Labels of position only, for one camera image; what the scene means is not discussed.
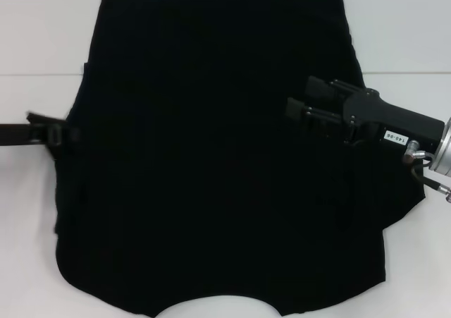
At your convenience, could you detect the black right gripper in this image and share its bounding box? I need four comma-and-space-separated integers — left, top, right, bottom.
287, 75, 445, 150

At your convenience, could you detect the black shirt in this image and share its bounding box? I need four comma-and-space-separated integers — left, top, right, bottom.
26, 0, 426, 318

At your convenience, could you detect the right arm cable with plug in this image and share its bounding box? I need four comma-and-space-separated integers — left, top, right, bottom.
402, 140, 451, 203

